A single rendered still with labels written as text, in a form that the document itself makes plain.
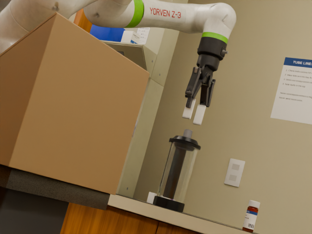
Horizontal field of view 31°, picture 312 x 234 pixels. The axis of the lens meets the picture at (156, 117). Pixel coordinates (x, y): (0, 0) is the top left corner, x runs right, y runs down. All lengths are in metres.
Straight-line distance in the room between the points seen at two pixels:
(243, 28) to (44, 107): 1.67
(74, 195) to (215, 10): 0.95
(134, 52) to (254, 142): 0.66
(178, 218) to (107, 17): 0.63
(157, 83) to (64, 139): 1.17
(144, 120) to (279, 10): 0.82
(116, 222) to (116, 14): 0.66
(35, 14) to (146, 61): 0.96
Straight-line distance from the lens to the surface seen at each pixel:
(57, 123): 1.13
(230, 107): 2.53
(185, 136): 1.88
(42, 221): 1.28
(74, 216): 1.95
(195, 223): 1.68
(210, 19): 1.96
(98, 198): 1.31
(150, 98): 2.25
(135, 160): 2.24
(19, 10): 1.33
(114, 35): 2.32
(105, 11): 1.70
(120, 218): 1.85
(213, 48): 1.92
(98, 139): 1.24
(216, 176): 2.48
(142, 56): 2.19
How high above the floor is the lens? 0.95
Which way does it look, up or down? 8 degrees up
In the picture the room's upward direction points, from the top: 16 degrees clockwise
